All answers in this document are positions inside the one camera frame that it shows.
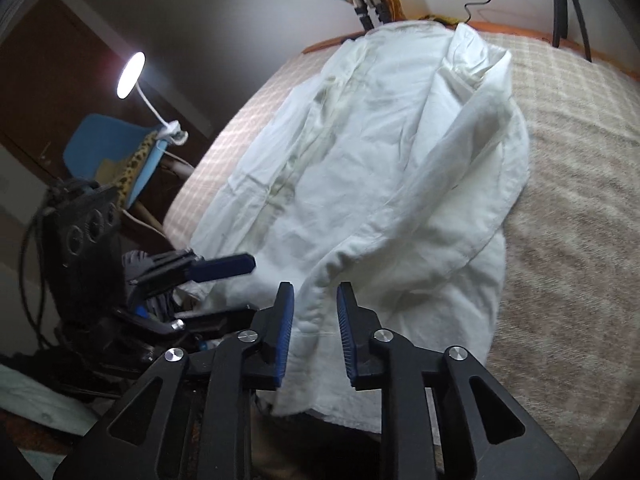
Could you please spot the beige checked blanket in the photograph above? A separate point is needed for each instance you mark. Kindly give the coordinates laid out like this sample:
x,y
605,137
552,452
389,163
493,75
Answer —
x,y
575,210

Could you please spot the blue chair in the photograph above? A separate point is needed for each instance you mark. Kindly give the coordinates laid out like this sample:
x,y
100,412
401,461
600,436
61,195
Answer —
x,y
105,135

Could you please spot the black stand legs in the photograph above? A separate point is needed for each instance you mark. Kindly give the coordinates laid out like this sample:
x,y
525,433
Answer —
x,y
559,5

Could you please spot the white shirt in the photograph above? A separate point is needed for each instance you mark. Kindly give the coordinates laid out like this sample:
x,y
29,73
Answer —
x,y
375,160

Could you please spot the leopard print cloth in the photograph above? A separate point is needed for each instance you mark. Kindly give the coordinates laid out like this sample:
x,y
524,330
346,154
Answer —
x,y
137,157

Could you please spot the yellow patterned cloth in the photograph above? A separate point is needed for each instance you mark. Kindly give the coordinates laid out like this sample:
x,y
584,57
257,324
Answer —
x,y
435,19

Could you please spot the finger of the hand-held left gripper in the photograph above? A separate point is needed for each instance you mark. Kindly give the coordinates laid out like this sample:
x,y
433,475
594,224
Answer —
x,y
220,266
210,321

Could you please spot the wooden bed frame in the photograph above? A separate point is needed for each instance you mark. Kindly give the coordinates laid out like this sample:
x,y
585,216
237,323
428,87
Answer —
x,y
325,45

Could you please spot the white cloth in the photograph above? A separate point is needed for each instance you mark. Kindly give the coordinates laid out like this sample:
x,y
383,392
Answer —
x,y
30,400

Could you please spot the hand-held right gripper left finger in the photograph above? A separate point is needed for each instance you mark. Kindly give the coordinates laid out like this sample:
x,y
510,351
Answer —
x,y
284,330

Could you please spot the white clip lamp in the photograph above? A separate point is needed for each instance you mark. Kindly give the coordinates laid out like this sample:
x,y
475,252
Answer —
x,y
131,75

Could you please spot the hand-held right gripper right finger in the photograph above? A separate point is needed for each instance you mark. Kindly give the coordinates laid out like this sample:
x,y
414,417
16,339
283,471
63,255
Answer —
x,y
346,335

